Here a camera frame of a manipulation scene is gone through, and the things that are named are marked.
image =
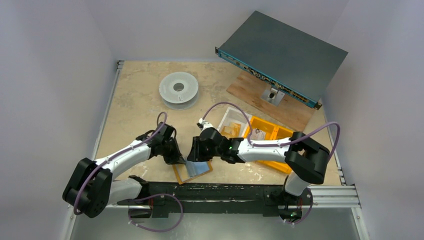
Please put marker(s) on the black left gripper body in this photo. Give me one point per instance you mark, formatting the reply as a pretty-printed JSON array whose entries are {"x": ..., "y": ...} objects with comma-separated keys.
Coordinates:
[{"x": 168, "y": 146}]

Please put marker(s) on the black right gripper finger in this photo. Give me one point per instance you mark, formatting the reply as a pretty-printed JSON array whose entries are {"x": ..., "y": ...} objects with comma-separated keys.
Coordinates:
[
  {"x": 206, "y": 152},
  {"x": 195, "y": 153}
]

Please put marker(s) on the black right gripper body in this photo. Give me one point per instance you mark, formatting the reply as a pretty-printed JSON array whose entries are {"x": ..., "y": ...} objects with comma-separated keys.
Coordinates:
[{"x": 199, "y": 149}]

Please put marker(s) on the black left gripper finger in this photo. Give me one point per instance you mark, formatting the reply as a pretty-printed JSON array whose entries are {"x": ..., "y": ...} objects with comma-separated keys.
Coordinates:
[
  {"x": 179, "y": 159},
  {"x": 173, "y": 158}
]

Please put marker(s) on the yellow leather card holder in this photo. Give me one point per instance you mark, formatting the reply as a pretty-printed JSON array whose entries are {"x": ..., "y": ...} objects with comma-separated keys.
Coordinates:
[{"x": 189, "y": 170}]

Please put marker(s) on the gold credit cards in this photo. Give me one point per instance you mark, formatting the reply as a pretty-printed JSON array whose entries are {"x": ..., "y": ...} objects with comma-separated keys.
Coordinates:
[{"x": 231, "y": 131}]

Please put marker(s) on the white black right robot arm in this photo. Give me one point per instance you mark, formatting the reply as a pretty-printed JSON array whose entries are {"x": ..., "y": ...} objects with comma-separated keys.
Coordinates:
[{"x": 307, "y": 158}]

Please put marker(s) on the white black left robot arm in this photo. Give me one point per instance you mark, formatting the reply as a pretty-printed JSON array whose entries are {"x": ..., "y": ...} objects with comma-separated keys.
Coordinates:
[{"x": 93, "y": 184}]

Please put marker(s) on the white card in bin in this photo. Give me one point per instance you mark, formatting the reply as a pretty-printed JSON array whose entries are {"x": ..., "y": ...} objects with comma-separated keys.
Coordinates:
[{"x": 258, "y": 135}]

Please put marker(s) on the white plastic bin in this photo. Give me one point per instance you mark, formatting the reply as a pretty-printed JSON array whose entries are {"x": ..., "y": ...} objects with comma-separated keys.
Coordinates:
[{"x": 234, "y": 118}]

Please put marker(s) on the white filament spool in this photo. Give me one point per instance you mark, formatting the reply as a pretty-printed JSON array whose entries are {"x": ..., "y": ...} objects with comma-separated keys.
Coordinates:
[{"x": 179, "y": 90}]

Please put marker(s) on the yellow plastic bin middle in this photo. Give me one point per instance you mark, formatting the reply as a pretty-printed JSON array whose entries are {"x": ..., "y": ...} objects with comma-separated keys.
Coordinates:
[{"x": 259, "y": 123}]

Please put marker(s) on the yellow plastic bin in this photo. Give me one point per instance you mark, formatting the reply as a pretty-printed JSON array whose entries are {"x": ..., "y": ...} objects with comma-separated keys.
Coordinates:
[
  {"x": 277, "y": 134},
  {"x": 259, "y": 123}
]

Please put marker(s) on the yellow plastic bin right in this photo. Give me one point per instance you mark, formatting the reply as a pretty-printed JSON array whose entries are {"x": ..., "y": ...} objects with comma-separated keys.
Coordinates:
[{"x": 277, "y": 134}]

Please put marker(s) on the brown wooden board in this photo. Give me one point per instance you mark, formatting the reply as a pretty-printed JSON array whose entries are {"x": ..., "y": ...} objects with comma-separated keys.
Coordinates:
[{"x": 285, "y": 109}]

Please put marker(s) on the grey metal stand bracket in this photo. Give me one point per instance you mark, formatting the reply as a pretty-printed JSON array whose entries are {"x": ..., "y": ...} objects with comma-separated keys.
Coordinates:
[{"x": 272, "y": 95}]

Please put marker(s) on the aluminium frame rail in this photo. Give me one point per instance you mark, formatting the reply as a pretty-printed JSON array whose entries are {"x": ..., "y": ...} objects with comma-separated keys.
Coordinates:
[{"x": 70, "y": 217}]

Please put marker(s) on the blue grey network switch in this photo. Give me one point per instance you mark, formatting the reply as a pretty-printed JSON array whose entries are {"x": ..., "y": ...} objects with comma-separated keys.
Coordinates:
[{"x": 290, "y": 60}]

